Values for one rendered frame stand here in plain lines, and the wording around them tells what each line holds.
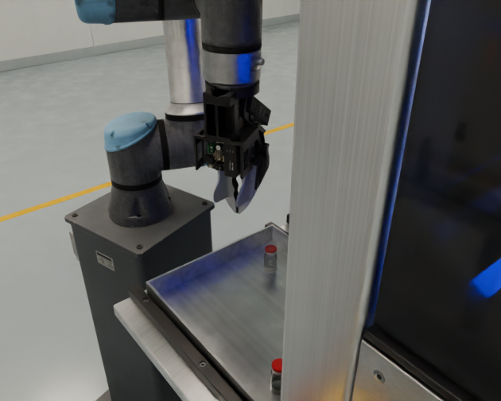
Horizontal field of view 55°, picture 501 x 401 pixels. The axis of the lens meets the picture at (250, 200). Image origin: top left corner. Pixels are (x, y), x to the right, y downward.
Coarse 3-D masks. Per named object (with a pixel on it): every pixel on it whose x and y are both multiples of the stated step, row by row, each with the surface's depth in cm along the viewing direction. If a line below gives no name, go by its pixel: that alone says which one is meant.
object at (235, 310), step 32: (224, 256) 84; (256, 256) 86; (160, 288) 77; (192, 288) 79; (224, 288) 79; (256, 288) 79; (192, 320) 73; (224, 320) 73; (256, 320) 73; (224, 352) 68; (256, 352) 68; (256, 384) 63
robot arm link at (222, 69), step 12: (204, 60) 60; (216, 60) 58; (228, 60) 58; (240, 60) 58; (252, 60) 59; (264, 60) 60; (204, 72) 61; (216, 72) 59; (228, 72) 59; (240, 72) 59; (252, 72) 60; (216, 84) 60; (228, 84) 60; (240, 84) 60; (252, 84) 62
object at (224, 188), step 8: (224, 176) 71; (216, 184) 70; (224, 184) 72; (232, 184) 73; (216, 192) 70; (224, 192) 72; (232, 192) 73; (216, 200) 71; (232, 200) 74; (232, 208) 75
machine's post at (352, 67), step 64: (320, 0) 22; (384, 0) 19; (320, 64) 23; (384, 64) 20; (320, 128) 24; (384, 128) 21; (320, 192) 26; (384, 192) 23; (320, 256) 28; (384, 256) 26; (320, 320) 30; (320, 384) 32
